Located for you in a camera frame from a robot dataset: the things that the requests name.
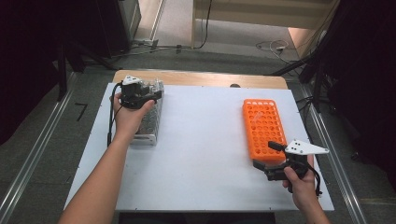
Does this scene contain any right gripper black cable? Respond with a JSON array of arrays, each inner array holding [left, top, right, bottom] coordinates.
[[306, 166, 323, 198]]

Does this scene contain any black metal stand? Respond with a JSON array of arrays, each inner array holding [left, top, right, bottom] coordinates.
[[55, 40, 120, 102]]

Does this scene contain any metal floor rail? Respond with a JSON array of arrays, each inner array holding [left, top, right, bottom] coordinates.
[[297, 81, 370, 224], [0, 72, 78, 224]]

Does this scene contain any black hanging cable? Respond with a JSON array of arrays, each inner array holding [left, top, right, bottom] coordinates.
[[194, 0, 214, 50]]

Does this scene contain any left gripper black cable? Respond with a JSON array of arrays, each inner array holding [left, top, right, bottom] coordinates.
[[106, 81, 124, 147]]

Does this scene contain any wooden table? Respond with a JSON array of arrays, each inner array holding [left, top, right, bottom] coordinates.
[[111, 68, 289, 91]]

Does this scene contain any black tripod stand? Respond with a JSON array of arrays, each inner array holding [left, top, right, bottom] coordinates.
[[269, 46, 331, 113]]

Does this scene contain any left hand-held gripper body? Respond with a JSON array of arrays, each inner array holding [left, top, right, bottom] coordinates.
[[119, 75, 153, 110]]

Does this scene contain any white floor cable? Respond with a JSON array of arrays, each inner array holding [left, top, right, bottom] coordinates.
[[255, 39, 292, 63]]

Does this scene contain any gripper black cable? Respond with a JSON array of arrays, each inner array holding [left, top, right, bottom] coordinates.
[[106, 81, 124, 147], [306, 166, 323, 198]]

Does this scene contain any dark metal cabinet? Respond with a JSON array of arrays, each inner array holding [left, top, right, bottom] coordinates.
[[92, 0, 143, 59]]

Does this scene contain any person's right hand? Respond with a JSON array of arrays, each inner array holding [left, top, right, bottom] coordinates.
[[282, 155, 318, 211]]

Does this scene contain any person's left hand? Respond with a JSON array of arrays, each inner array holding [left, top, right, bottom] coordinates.
[[111, 92, 156, 143]]

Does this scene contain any beige shelf unit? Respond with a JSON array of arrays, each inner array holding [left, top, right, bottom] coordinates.
[[191, 0, 335, 49]]

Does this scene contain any orange plastic test tube rack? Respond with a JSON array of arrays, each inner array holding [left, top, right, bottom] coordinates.
[[242, 98, 288, 163]]

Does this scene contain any grey floor cable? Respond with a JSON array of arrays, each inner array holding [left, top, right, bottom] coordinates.
[[118, 36, 194, 59]]

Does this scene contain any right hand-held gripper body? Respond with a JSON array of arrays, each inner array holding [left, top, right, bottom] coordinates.
[[263, 138, 331, 182]]

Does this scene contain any white board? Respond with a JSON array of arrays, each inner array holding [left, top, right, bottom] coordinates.
[[64, 82, 335, 213]]

